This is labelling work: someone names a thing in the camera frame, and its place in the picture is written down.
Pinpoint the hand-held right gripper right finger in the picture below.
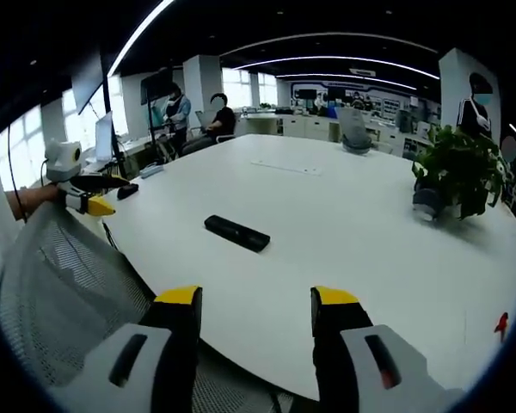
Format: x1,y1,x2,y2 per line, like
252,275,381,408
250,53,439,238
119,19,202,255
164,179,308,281
310,285,465,413

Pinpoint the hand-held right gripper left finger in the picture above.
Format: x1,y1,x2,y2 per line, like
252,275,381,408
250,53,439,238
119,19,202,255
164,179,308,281
66,284,204,413

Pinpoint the black remote control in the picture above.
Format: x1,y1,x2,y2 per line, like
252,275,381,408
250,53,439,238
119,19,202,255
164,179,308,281
203,214,271,253

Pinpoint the small black case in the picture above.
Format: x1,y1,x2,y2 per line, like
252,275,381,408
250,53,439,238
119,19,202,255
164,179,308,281
116,182,140,200

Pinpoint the white computer monitor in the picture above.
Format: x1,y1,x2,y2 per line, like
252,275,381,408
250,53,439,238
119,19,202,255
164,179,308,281
94,110,115,163

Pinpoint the grey mesh office chair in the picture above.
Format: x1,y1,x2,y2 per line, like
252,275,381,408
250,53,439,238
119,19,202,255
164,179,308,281
0,201,293,413

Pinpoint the black monitor on stand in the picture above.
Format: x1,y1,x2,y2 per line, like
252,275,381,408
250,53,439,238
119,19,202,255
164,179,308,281
139,66,175,106

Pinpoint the small red figure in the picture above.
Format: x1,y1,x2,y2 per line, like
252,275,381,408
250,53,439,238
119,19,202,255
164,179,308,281
493,311,510,343

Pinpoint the green potted plant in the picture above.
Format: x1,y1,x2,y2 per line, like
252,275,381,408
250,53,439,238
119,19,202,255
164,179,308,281
410,124,511,223

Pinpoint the white office counter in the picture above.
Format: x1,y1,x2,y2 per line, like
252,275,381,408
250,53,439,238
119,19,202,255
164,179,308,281
236,111,405,157

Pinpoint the black cable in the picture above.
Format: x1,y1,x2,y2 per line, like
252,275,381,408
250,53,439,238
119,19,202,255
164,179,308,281
5,115,29,223

